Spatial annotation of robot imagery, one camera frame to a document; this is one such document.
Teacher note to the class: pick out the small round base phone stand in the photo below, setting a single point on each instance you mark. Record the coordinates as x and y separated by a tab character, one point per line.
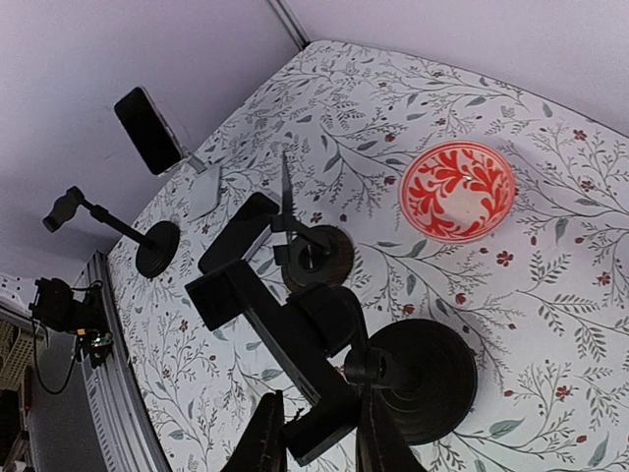
312	254

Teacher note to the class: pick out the floral patterned tablecloth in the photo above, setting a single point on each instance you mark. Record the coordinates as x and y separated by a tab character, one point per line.
542	301

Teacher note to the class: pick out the black phone with white edge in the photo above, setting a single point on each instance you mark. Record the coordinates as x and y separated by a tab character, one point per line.
244	233

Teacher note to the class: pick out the tall black clamp phone stand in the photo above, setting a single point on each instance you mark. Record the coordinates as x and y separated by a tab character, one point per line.
424	370

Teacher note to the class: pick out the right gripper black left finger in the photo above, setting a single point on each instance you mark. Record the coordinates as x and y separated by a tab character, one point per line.
261	447

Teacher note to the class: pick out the white flat phone stand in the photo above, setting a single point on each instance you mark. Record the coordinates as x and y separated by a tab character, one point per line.
204	196

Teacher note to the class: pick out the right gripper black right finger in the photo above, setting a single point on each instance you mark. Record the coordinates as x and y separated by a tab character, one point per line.
379	444

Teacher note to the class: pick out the red white patterned bowl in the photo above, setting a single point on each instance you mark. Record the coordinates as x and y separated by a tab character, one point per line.
457	192

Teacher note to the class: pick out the aluminium front rail base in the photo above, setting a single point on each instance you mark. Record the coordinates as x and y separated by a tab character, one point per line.
127	440

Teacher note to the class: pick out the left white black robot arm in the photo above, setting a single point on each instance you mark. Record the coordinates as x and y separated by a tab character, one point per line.
77	311

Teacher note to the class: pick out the left aluminium frame post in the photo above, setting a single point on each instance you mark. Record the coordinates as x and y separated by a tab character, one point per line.
290	22

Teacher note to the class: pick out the black gooseneck stand round base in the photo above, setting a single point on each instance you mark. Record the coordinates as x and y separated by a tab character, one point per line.
156	248

